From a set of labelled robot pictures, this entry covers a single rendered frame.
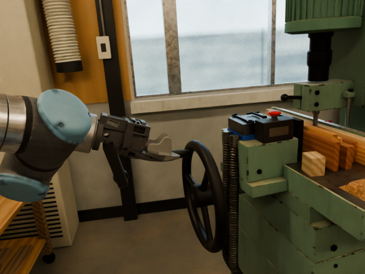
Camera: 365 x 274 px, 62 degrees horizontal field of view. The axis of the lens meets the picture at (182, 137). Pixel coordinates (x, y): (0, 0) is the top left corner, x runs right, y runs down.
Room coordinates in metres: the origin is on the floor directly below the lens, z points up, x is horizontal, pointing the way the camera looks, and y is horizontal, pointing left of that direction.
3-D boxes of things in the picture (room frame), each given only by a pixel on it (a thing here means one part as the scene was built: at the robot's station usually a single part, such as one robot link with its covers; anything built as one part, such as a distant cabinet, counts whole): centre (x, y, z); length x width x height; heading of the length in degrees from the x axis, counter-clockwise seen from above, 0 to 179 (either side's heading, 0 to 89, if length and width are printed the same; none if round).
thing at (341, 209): (0.76, -0.27, 0.87); 0.61 x 0.30 x 0.06; 15
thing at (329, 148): (0.74, -0.30, 0.93); 0.25 x 0.01 x 0.07; 15
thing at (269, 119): (0.73, -0.19, 0.99); 0.13 x 0.11 x 0.06; 15
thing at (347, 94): (0.79, -0.44, 1.00); 0.02 x 0.02 x 0.10; 15
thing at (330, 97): (0.82, -0.39, 1.03); 0.14 x 0.07 x 0.09; 105
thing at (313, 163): (0.62, -0.28, 0.92); 0.04 x 0.03 x 0.04; 5
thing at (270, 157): (0.73, -0.19, 0.91); 0.15 x 0.14 x 0.09; 15
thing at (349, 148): (0.74, -0.33, 0.93); 0.24 x 0.02 x 0.05; 15
